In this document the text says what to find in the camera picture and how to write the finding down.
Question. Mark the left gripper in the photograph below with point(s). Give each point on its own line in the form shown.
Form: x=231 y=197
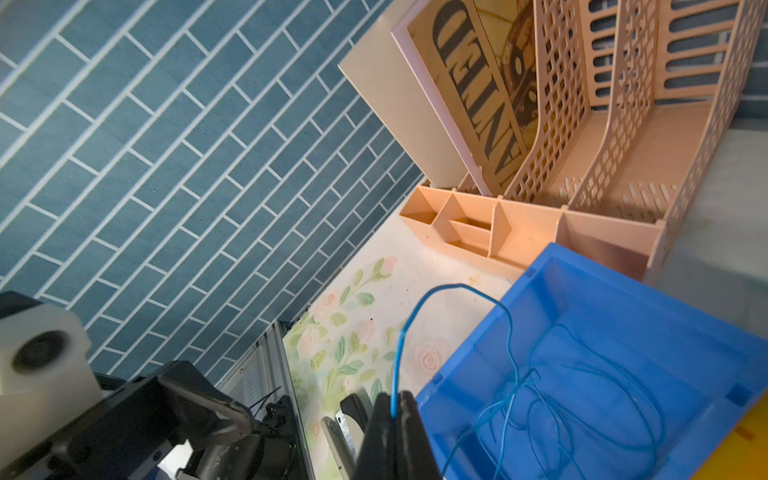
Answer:
x=129 y=433

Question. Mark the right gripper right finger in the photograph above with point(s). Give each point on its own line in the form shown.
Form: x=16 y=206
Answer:
x=414 y=459

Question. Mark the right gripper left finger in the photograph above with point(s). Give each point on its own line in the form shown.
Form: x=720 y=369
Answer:
x=377 y=457

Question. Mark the black grey stapler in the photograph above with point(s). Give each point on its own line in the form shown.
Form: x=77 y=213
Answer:
x=344 y=430

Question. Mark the blue plastic bin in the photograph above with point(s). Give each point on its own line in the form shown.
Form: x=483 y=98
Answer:
x=583 y=373

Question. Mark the yellow plastic bin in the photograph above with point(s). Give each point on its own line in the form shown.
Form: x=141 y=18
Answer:
x=743 y=452

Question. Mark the beige folder board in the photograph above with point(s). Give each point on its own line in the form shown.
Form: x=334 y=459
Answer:
x=378 y=71

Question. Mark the pink framed printed board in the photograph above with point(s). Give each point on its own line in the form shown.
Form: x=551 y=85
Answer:
x=475 y=62

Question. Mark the peach desk file organizer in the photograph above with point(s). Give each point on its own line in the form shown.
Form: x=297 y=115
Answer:
x=634 y=98

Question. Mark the aluminium mounting rail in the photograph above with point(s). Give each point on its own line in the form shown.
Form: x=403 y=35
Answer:
x=262 y=377

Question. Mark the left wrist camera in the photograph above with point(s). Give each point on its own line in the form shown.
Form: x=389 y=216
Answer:
x=46 y=381

